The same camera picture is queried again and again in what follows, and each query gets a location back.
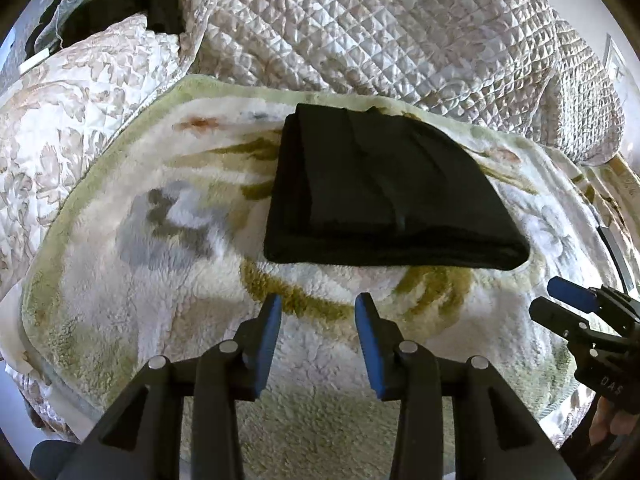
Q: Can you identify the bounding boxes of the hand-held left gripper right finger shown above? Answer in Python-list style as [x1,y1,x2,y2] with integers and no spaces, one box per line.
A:
[353,292,576,480]

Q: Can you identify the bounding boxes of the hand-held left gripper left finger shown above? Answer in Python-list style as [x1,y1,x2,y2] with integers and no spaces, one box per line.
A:
[57,292,283,480]

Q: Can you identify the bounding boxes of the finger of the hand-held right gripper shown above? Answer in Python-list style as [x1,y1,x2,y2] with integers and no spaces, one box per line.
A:
[546,275,640,338]
[529,297,640,356]

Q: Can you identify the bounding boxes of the black pants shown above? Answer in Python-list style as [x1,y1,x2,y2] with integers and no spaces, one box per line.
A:
[263,102,531,271]

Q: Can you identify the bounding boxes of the person's right hand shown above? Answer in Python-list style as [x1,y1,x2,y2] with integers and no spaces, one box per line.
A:
[587,395,637,450]

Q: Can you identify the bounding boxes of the brown patterned sheet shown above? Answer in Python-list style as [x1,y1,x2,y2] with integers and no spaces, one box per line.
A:
[575,152,640,241]

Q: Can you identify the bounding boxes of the fluffy cream printed blanket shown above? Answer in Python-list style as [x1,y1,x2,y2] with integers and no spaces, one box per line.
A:
[19,74,628,480]

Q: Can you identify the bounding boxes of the person's dark clothing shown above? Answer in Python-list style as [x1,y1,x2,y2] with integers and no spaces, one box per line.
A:
[29,439,78,478]

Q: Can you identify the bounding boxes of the floral quilted cover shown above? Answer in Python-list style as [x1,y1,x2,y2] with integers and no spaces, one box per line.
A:
[0,12,210,306]

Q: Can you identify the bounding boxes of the beige quilted bedspread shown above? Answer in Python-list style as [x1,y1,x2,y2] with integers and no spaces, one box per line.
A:
[175,0,628,168]

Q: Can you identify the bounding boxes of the dark cloth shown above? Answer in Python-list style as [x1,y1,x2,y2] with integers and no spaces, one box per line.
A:
[60,0,187,50]

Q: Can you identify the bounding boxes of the white wall frame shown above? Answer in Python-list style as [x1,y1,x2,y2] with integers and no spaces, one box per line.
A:
[602,32,628,83]

